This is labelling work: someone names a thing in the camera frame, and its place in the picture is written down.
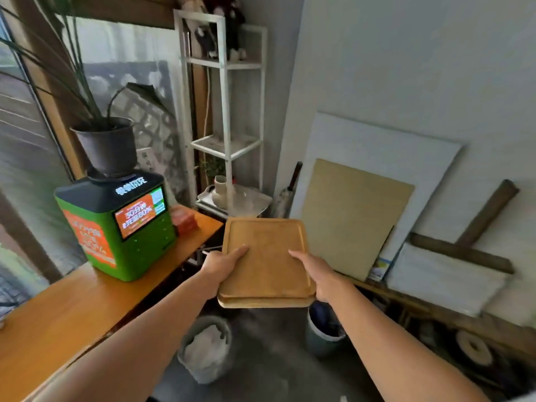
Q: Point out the person's left hand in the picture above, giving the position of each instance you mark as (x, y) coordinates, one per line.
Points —
(217, 267)

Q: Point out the person's right hand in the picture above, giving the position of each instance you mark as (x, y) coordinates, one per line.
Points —
(324, 279)

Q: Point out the person's left thumb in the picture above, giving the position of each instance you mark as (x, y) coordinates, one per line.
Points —
(236, 254)

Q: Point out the person's right thumb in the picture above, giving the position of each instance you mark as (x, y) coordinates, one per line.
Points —
(302, 260)

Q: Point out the wooden tray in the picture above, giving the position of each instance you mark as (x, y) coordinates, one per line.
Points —
(266, 255)
(268, 303)

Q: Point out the person's left forearm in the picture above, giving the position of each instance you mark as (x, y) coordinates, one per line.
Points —
(125, 351)

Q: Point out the person's right forearm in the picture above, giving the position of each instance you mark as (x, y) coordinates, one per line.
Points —
(398, 355)

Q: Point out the small orange box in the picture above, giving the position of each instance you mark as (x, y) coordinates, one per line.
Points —
(183, 219)

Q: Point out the white ceramic vase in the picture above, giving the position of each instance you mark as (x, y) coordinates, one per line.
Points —
(220, 192)

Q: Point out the tan cardboard sheet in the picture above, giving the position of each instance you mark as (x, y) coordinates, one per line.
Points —
(351, 213)

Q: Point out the grey bin with blue bag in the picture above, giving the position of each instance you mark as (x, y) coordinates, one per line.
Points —
(324, 330)

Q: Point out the colourful printed booklet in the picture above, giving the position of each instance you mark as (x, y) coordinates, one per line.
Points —
(379, 270)

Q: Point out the small green plant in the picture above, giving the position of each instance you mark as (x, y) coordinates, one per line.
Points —
(213, 166)

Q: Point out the grey bucket with white cloth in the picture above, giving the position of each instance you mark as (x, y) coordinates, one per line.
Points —
(205, 351)

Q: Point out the green power bank kiosk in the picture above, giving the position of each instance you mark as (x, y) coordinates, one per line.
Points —
(121, 230)

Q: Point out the large white board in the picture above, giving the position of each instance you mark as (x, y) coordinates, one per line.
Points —
(377, 163)

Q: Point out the white metal shelf rack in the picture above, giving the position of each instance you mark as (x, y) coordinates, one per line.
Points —
(224, 117)

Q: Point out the white corrugated panel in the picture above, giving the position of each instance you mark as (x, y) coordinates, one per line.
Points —
(444, 280)

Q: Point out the low wooden bench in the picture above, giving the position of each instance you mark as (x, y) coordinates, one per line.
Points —
(444, 318)

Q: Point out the wooden counter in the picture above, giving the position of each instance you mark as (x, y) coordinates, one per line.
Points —
(83, 305)

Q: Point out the black plant pot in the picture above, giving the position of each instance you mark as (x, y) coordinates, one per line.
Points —
(107, 148)

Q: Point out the brown wooden cross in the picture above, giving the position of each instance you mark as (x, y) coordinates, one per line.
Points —
(473, 234)

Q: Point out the white tape roll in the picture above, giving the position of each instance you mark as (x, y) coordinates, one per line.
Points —
(473, 348)

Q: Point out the black and white plush toy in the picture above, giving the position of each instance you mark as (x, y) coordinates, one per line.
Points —
(217, 29)

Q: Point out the green leafy plant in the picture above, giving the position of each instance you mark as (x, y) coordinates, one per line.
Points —
(63, 66)

